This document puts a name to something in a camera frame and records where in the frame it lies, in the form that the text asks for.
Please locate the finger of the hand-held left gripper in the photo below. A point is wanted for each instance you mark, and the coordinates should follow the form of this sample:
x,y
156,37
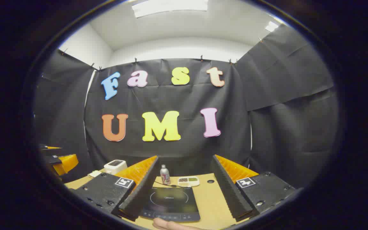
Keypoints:
x,y
51,148
67,163

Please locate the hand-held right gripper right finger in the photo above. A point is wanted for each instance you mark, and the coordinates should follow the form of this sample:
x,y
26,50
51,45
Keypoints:
x,y
230,191

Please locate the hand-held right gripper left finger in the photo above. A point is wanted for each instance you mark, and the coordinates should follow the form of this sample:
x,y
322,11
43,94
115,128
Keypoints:
x,y
142,191

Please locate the black induction cooktop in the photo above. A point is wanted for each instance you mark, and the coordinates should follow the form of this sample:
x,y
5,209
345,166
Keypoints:
x,y
171,199

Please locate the silver printed metal bottle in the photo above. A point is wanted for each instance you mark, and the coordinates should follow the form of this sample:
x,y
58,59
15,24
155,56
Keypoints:
x,y
164,175

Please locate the sandwich with lettuce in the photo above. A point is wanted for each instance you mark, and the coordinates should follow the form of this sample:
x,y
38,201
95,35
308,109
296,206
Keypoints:
x,y
94,172

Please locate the white rectangular tray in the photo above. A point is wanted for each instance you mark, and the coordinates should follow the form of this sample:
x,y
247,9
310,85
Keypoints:
x,y
95,175

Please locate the white toaster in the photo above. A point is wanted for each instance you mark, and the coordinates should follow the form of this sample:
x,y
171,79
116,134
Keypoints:
x,y
115,167

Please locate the white divided spice dish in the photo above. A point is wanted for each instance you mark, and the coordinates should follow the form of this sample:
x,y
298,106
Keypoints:
x,y
188,182

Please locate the black backdrop cloth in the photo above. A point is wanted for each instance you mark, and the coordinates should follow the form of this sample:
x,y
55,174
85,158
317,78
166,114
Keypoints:
x,y
267,127

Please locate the small ceiling light panel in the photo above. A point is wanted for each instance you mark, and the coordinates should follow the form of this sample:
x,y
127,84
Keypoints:
x,y
271,26

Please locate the large ceiling light panel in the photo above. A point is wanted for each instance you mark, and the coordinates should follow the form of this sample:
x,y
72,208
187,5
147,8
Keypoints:
x,y
171,8

